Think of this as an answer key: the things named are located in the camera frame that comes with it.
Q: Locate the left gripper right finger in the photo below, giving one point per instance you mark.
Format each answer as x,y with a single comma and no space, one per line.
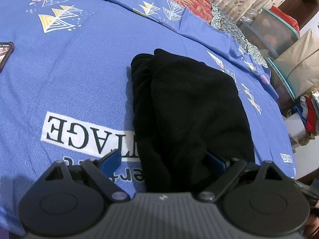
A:
226,174

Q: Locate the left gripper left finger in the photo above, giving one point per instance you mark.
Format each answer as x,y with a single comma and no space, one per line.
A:
96,174

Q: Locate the black pants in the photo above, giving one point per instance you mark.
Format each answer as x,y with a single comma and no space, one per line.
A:
183,109

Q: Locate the blue printed bedsheet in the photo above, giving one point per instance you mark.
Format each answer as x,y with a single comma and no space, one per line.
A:
66,90

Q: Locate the lower clear bin teal lid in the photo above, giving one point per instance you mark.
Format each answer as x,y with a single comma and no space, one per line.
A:
286,98

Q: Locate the pile of colourful clothes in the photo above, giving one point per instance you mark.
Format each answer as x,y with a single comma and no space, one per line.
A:
307,110

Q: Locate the beige fabric storage bag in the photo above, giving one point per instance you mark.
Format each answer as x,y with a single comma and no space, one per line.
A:
299,64

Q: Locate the clear storage bin teal lid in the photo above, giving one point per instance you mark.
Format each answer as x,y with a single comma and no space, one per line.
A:
269,33

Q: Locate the black smartphone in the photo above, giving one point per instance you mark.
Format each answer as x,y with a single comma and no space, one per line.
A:
6,49

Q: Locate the red floral quilt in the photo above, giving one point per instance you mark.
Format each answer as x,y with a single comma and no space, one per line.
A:
219,20

